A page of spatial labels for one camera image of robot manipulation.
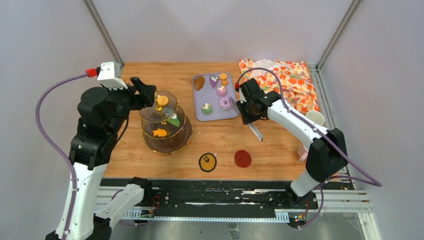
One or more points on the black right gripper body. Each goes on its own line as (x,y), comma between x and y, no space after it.
(247,112)

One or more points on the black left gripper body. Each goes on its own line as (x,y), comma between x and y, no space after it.
(125,100)

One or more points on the round yellow biscuit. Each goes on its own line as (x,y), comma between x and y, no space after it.
(162,100)

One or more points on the metal serving tongs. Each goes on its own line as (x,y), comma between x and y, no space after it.
(256,132)

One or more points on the purple iced donut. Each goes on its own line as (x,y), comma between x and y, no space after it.
(225,103)

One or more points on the green layered cake slice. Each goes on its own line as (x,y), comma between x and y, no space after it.
(173,120)

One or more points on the three-tier glass cake stand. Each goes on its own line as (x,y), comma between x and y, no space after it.
(166,127)

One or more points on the orange fish-shaped cake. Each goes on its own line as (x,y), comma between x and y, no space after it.
(160,133)

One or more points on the pink sugared dome cake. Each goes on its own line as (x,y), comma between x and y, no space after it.
(221,91)

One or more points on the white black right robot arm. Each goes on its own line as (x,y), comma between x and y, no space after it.
(325,147)

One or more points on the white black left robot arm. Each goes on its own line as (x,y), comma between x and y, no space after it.
(90,153)

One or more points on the small orange shell cookie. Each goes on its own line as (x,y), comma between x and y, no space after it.
(224,82)

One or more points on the orange round tart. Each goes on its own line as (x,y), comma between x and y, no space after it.
(223,76)

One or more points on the floral orange cloth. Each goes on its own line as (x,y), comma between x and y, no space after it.
(297,85)

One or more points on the green sugared dome cake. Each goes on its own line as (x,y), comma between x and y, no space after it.
(207,109)

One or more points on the purple heart cake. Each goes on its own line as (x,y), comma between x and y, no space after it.
(213,80)

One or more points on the red round coaster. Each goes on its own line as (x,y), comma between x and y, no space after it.
(242,159)

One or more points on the brown cookie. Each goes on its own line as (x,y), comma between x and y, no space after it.
(198,82)

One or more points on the light green mug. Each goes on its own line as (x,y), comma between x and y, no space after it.
(316,118)

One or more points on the pink mug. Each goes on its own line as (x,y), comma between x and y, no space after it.
(302,153)

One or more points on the yellow chick coaster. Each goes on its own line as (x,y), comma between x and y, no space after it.
(207,162)

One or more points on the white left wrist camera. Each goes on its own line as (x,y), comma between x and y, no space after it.
(110,76)

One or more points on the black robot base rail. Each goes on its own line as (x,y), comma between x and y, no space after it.
(225,200)

